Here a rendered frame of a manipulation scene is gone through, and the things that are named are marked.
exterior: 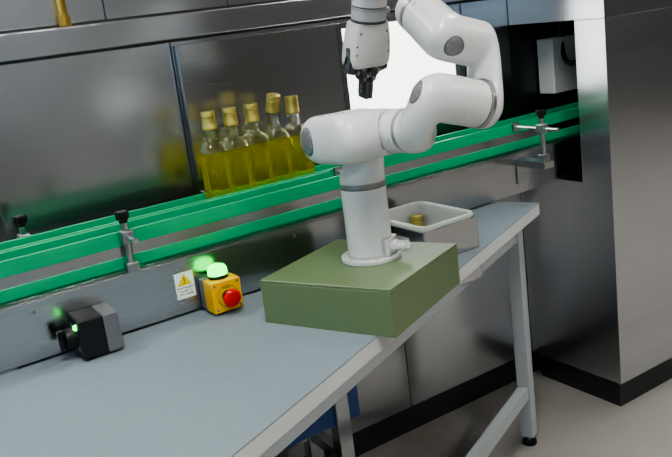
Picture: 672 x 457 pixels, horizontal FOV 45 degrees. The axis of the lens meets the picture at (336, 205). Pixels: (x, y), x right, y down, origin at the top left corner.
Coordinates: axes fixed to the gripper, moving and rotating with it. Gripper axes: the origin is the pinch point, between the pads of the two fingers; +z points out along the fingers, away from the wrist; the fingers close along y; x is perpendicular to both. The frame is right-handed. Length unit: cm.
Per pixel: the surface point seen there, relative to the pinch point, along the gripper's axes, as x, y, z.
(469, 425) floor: -5, -52, 123
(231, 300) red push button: 6, 37, 39
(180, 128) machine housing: -42, 26, 18
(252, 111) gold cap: -26.5, 14.0, 10.8
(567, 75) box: -33, -108, 22
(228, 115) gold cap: -26.9, 20.2, 10.8
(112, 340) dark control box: 4, 63, 41
